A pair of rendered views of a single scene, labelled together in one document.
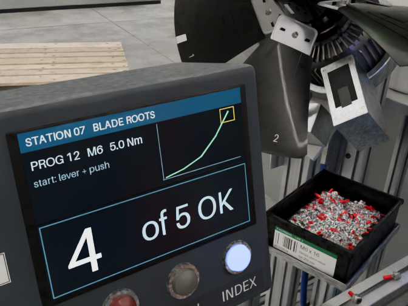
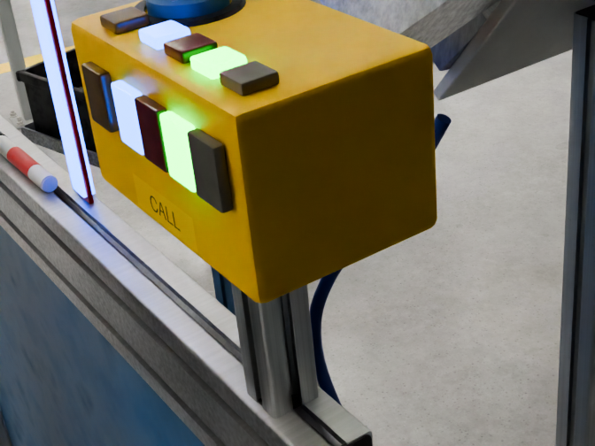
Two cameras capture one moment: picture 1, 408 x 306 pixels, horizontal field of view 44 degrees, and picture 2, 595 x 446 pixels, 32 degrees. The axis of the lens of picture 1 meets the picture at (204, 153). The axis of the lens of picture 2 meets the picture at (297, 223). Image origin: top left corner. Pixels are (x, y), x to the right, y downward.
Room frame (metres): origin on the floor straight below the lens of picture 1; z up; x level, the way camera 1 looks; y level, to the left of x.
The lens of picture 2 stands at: (0.97, -1.16, 1.23)
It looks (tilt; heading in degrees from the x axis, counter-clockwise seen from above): 30 degrees down; 96
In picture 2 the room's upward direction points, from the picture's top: 6 degrees counter-clockwise
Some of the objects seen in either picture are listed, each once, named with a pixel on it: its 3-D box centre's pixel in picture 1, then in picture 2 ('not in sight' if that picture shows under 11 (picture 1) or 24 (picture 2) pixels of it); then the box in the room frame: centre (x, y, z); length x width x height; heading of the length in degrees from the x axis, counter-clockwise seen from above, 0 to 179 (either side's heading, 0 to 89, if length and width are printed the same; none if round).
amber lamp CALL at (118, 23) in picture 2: not in sight; (124, 19); (0.85, -0.70, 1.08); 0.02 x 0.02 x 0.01; 37
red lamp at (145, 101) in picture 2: not in sight; (155, 134); (0.87, -0.75, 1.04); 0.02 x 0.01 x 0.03; 127
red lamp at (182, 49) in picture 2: not in sight; (190, 48); (0.89, -0.74, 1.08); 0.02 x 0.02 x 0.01; 37
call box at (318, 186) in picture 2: not in sight; (249, 131); (0.90, -0.71, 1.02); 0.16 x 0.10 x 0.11; 127
